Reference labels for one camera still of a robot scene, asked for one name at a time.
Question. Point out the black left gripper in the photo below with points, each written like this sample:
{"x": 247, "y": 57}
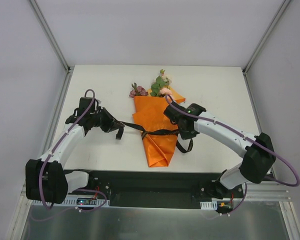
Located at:
{"x": 109, "y": 122}

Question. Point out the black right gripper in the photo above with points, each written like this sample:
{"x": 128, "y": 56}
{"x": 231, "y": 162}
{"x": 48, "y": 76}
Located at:
{"x": 185, "y": 132}

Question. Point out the black ribbon with gold text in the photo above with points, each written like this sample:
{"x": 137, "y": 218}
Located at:
{"x": 160, "y": 132}

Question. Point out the orange wrapping paper sheet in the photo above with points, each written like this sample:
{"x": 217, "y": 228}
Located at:
{"x": 159, "y": 137}

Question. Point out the mauve fake rose stem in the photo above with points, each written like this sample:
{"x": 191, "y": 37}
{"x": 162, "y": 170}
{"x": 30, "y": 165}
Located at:
{"x": 137, "y": 90}

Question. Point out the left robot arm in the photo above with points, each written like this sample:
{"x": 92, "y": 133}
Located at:
{"x": 45, "y": 178}

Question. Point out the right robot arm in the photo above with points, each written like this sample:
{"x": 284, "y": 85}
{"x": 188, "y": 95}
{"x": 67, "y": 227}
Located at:
{"x": 256, "y": 162}

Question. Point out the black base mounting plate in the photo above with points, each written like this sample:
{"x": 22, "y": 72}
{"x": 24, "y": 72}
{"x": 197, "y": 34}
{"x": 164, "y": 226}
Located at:
{"x": 141, "y": 189}

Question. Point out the left aluminium frame post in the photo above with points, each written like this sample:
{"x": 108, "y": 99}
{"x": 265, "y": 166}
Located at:
{"x": 49, "y": 34}

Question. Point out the aluminium frame post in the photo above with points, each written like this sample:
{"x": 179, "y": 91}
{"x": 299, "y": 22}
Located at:
{"x": 285, "y": 4}
{"x": 49, "y": 34}

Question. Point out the right white slotted cable duct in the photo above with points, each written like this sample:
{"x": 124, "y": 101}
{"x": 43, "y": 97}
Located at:
{"x": 214, "y": 205}

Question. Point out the white slotted cable duct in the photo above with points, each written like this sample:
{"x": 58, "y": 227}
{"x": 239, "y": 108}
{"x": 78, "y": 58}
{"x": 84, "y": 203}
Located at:
{"x": 214, "y": 205}
{"x": 82, "y": 202}

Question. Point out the left white slotted cable duct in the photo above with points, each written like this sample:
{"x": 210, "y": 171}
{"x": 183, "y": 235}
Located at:
{"x": 82, "y": 202}

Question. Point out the right aluminium frame post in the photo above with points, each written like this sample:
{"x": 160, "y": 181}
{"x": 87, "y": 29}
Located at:
{"x": 285, "y": 4}

